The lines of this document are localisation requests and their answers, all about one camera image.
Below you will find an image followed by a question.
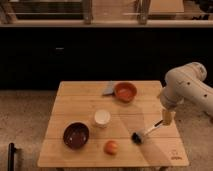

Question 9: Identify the orange apple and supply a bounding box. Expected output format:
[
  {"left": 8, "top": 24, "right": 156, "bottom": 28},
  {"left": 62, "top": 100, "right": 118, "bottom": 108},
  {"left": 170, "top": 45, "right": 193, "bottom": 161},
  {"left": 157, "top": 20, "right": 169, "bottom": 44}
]
[{"left": 104, "top": 140, "right": 118, "bottom": 155}]

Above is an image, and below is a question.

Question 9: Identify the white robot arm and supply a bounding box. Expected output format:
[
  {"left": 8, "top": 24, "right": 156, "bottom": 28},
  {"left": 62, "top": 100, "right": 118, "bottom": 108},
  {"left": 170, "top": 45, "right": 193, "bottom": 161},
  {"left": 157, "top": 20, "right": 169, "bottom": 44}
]
[{"left": 159, "top": 62, "right": 213, "bottom": 126}]

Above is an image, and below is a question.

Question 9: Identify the orange bowl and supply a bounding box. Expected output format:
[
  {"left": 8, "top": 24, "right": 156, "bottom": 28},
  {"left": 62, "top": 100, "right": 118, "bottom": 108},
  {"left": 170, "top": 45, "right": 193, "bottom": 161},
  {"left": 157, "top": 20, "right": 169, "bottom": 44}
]
[{"left": 114, "top": 82, "right": 137, "bottom": 102}]

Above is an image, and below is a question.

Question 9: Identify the dark purple bowl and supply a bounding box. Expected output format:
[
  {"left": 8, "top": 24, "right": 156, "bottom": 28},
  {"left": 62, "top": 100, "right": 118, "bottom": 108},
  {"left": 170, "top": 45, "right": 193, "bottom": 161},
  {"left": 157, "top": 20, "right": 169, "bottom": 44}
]
[{"left": 63, "top": 122, "right": 89, "bottom": 150}]

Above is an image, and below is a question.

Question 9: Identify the black white dish brush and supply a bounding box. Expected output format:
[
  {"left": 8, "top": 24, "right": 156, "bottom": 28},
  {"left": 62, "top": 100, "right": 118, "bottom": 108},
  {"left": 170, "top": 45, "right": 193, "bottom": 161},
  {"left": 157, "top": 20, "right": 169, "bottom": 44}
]
[{"left": 131, "top": 120, "right": 163, "bottom": 145}]

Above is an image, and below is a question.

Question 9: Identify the wooden folding table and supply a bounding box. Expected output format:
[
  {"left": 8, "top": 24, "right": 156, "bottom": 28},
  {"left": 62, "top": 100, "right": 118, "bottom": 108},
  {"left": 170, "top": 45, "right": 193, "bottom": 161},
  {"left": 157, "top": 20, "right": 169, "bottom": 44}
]
[{"left": 38, "top": 81, "right": 189, "bottom": 168}]

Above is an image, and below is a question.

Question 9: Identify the grey cloth piece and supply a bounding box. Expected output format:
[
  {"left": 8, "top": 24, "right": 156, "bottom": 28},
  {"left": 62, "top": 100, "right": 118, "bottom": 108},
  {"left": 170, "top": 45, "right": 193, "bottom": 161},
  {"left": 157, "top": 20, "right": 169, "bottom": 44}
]
[{"left": 102, "top": 81, "right": 115, "bottom": 96}]

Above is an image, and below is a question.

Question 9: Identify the white cup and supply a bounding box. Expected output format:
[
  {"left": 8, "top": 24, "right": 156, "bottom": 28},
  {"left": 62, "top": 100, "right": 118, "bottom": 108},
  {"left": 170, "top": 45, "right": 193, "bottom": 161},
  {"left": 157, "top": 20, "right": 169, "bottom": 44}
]
[{"left": 94, "top": 110, "right": 111, "bottom": 128}]

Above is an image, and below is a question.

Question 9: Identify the dark long cabinet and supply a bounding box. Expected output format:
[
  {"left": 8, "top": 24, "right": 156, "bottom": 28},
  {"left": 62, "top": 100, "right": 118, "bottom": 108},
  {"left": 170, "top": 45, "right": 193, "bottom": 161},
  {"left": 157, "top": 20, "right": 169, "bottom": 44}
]
[{"left": 0, "top": 27, "right": 213, "bottom": 89}]

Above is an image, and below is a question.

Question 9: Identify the black post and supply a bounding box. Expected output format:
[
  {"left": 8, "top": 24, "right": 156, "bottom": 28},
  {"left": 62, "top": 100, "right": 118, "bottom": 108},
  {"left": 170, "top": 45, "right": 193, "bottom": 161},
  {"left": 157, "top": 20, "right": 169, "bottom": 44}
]
[{"left": 7, "top": 143, "right": 16, "bottom": 171}]

